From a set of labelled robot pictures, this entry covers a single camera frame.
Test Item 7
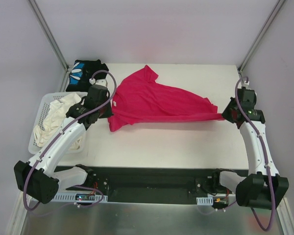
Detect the pink t shirt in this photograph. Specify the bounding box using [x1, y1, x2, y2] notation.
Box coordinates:
[108, 66, 223, 132]

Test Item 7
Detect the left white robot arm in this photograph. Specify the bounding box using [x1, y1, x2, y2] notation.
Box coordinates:
[14, 84, 112, 204]

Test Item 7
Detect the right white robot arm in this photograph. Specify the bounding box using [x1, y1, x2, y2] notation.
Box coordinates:
[211, 88, 289, 210]

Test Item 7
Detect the black folded t shirt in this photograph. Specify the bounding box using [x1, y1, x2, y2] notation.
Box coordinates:
[66, 60, 109, 92]

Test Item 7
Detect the cream t shirt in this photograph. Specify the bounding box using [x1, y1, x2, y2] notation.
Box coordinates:
[33, 92, 86, 150]

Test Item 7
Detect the white plastic laundry basket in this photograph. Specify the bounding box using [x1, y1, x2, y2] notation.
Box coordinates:
[28, 92, 89, 155]

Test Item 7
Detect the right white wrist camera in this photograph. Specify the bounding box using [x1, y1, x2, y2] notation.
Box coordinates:
[242, 80, 249, 89]

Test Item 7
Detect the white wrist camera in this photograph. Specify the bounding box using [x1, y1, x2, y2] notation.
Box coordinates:
[89, 78, 108, 88]
[242, 80, 249, 89]

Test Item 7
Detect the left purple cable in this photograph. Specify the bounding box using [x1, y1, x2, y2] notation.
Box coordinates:
[23, 70, 118, 212]

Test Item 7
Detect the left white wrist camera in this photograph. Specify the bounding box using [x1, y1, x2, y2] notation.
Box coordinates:
[89, 78, 108, 88]

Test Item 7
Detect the right aluminium frame post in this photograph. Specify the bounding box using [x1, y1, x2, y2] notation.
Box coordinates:
[237, 0, 287, 76]

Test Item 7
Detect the aluminium frame post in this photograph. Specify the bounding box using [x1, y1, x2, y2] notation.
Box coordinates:
[26, 0, 70, 72]
[237, 0, 287, 76]

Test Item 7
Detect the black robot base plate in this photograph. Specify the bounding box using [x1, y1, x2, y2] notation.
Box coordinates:
[65, 164, 238, 204]

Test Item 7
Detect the left white cable duct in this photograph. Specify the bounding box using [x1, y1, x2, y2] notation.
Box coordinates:
[51, 192, 108, 203]

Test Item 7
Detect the white cable duct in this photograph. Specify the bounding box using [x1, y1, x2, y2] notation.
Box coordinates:
[51, 192, 108, 203]
[196, 197, 214, 206]

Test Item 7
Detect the right white cable duct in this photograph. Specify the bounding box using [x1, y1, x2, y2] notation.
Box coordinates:
[196, 197, 214, 206]

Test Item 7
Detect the left aluminium frame post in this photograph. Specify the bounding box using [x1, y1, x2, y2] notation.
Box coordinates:
[26, 0, 70, 72]

